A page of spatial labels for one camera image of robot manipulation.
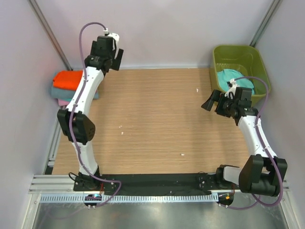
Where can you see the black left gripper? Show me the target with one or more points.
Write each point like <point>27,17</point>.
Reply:
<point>115,60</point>

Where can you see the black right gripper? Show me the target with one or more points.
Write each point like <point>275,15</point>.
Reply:
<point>216,97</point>

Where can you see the orange t-shirt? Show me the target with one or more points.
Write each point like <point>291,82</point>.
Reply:
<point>67,80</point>

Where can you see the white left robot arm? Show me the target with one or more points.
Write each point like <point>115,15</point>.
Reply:
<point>74,119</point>

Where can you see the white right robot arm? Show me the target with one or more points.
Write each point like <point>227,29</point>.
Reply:
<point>264,171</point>

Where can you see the grey-blue folded t-shirt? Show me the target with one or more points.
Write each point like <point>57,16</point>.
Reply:
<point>59,93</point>

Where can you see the green plastic bin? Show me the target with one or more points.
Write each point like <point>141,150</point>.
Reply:
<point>234,61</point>

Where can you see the pink folded t-shirt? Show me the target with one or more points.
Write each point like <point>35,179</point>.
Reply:
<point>62,102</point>

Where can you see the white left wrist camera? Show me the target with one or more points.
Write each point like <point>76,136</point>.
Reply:
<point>115,36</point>

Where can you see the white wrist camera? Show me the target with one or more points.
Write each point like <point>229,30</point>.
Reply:
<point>115,36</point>
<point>232,84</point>

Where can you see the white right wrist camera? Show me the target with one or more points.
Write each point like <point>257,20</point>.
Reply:
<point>232,84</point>

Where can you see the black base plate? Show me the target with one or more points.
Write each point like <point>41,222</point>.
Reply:
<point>188,184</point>

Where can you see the aluminium frame rail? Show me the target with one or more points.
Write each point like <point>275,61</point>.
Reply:
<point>66,183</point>

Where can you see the slotted cable duct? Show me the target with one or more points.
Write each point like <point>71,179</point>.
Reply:
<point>95,198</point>

